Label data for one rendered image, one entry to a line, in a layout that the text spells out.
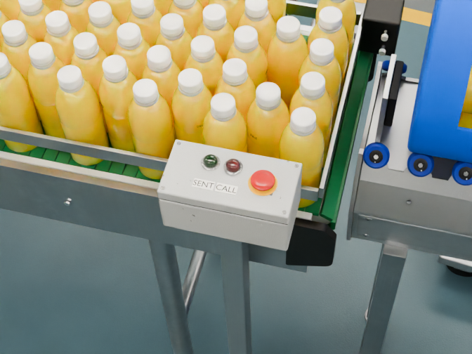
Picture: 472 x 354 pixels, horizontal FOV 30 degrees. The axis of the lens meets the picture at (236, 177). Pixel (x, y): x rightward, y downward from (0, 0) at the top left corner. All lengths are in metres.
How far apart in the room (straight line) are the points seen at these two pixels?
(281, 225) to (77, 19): 0.55
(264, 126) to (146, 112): 0.19
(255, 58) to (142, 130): 0.23
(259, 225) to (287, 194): 0.06
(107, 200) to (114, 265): 0.92
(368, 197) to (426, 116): 0.27
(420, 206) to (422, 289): 0.93
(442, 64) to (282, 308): 1.23
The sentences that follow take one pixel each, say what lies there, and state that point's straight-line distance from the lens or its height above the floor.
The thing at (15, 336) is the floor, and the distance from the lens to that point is 2.48.
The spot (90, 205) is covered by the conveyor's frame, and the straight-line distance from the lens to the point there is 1.65.
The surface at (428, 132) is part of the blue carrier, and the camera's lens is 1.38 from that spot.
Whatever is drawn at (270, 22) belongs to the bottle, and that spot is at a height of 1.07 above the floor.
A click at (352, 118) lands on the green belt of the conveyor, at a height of 0.89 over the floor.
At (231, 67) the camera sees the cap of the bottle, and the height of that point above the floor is 1.11.
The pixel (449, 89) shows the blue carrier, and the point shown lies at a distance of 1.34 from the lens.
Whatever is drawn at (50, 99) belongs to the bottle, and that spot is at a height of 1.03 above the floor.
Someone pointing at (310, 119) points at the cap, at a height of 1.11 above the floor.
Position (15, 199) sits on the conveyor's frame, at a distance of 1.73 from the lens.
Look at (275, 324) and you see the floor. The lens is 2.40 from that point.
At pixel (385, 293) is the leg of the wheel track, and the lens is 1.94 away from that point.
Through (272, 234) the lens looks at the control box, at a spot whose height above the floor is 1.04.
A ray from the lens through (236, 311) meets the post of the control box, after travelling 1.67.
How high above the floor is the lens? 2.18
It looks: 56 degrees down
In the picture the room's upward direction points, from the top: 3 degrees counter-clockwise
